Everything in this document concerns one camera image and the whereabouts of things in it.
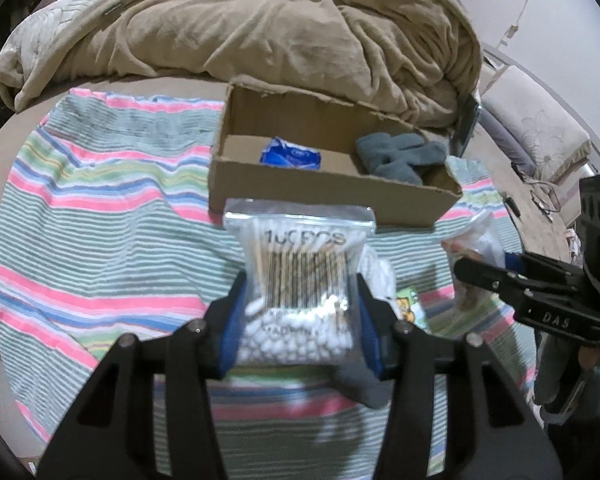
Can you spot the grey sock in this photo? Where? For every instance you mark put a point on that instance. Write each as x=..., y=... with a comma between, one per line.
x=362, y=385

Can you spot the beige embroidered cushion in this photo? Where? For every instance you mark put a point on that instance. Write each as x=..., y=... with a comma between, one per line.
x=535, y=120

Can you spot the small clear plastic bag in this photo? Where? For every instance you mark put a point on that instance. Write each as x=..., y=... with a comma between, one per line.
x=480, y=240

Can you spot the green snack packet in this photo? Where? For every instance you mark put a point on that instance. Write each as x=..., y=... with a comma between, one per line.
x=408, y=305

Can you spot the striped pastel towel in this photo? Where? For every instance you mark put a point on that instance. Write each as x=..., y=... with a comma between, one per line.
x=110, y=210

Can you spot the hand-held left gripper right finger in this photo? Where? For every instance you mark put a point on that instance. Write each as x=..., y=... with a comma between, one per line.
x=369, y=332

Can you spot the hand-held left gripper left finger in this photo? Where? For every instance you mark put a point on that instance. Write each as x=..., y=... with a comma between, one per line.
x=231, y=332

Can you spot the black phone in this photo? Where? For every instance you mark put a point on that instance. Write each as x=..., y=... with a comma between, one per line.
x=467, y=122

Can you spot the brown cardboard box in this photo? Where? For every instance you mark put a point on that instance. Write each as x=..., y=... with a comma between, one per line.
x=330, y=192

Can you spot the blue plastic packet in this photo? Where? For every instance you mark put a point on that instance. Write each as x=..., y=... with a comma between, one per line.
x=290, y=154

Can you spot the clear bag of cotton swabs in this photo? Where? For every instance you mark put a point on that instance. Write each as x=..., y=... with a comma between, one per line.
x=297, y=280

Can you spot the beige fleece blanket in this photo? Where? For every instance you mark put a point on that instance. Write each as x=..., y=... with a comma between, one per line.
x=280, y=35

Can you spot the white cotton pad bag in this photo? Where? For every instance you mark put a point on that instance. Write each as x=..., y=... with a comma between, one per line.
x=380, y=275

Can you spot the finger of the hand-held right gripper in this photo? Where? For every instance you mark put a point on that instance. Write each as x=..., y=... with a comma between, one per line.
x=485, y=274
x=535, y=266

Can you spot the quilted grey pillow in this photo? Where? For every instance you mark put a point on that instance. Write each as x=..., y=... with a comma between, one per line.
x=45, y=30

